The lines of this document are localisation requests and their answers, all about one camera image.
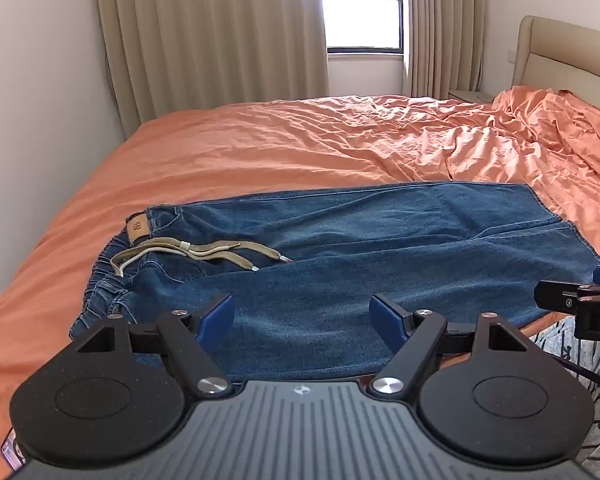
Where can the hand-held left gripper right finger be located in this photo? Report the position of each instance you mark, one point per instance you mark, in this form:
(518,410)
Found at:
(384,318)

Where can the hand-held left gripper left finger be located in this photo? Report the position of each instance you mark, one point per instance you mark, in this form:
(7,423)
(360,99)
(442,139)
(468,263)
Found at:
(220,318)

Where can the blue denim pants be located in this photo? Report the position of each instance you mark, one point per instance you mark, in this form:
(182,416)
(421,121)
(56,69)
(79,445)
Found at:
(360,255)

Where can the person's grey striped clothing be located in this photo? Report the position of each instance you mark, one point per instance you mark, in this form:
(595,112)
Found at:
(595,360)

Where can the crumpled orange duvet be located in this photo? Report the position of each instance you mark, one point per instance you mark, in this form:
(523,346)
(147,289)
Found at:
(545,150)

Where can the bed with orange sheet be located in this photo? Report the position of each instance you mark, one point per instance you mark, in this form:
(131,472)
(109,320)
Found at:
(220,145)

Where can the beige nightstand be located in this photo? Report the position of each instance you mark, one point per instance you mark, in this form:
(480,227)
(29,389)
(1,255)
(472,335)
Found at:
(470,96)

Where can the beige padded headboard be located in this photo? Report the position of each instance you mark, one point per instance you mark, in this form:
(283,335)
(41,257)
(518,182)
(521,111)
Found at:
(565,52)

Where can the wide beige curtain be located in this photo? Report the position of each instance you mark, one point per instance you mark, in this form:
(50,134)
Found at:
(205,35)

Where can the narrow beige curtain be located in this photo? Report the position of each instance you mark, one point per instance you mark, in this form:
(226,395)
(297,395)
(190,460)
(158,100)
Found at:
(442,25)

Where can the dark framed window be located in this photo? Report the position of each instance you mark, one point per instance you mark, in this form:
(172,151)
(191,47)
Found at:
(362,10)

